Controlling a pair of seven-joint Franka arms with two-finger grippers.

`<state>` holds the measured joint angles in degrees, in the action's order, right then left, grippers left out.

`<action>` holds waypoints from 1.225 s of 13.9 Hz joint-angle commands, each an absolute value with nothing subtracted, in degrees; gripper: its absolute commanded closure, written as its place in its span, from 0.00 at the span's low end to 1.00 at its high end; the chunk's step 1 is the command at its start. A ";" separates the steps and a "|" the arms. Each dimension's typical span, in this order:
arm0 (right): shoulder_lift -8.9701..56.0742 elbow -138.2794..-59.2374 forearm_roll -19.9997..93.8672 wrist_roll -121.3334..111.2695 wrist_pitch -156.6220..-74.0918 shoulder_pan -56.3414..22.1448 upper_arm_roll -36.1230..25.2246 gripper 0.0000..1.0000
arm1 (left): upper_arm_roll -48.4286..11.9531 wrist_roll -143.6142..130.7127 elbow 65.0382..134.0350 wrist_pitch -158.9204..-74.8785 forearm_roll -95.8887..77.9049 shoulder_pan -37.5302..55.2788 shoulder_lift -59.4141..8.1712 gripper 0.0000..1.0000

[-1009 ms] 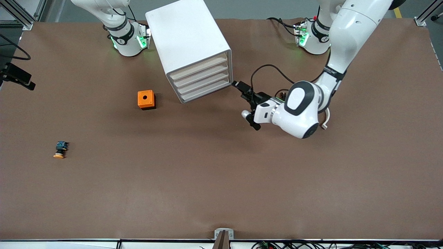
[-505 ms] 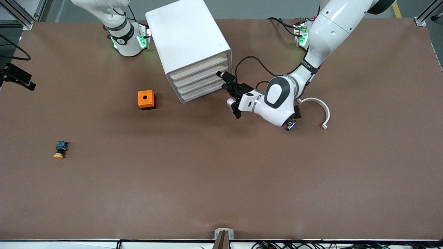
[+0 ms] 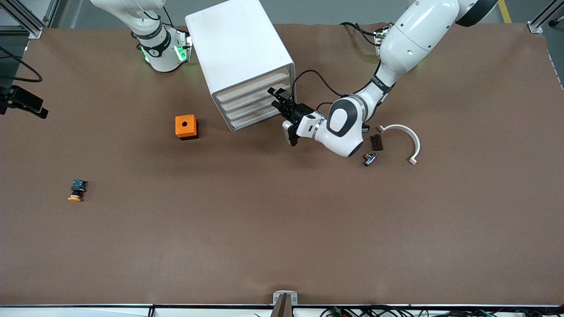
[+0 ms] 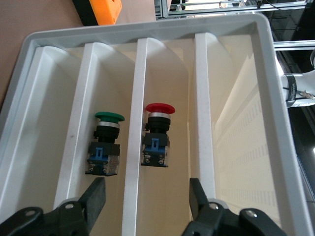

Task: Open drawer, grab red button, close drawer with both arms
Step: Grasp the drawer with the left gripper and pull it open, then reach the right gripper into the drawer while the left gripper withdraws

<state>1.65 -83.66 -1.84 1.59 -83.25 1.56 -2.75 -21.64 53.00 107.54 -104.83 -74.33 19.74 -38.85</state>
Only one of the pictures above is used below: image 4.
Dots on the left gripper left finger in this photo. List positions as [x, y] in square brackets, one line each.
[61, 218]

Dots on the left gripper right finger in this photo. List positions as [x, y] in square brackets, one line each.
[221, 221]

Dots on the red mushroom push button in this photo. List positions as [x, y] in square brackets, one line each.
[156, 137]

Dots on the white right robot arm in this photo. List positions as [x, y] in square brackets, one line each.
[297, 86]

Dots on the green mushroom push button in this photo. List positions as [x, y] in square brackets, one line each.
[105, 147]

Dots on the white drawer cabinet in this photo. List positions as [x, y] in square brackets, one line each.
[147, 27]

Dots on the orange box with hole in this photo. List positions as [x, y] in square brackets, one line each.
[105, 12]

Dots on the aluminium frame rail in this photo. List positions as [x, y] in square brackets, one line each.
[221, 7]
[295, 45]

